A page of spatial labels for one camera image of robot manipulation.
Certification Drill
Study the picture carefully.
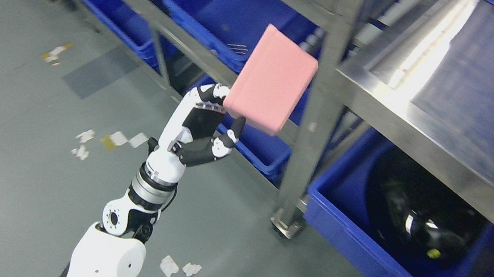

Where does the blue bin with helmet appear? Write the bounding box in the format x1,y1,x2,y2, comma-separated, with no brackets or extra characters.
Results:
305,129,494,277

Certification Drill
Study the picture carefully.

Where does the stainless steel table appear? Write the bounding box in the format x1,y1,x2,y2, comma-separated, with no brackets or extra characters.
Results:
271,0,494,238

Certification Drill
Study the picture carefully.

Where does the pink plastic storage box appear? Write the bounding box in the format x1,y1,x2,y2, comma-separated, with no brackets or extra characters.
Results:
223,24,319,136

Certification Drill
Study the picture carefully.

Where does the blue bin lower left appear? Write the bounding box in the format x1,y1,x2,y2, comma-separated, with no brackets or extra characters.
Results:
177,68,312,186

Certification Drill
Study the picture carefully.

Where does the black helmet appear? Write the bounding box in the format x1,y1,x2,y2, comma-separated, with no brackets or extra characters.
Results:
365,147,488,269

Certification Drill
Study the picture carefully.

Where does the blue bin far left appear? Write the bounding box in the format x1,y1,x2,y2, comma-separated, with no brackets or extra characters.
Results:
81,0,161,74

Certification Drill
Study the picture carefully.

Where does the stainless steel shelf rack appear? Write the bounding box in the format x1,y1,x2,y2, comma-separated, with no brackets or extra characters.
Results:
6,0,368,156

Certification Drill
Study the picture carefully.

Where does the blue target shelf bin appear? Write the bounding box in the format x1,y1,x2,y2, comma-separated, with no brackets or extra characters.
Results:
162,0,317,73

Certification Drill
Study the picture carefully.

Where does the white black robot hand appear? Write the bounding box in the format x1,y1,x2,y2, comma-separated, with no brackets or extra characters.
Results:
144,83,246,186

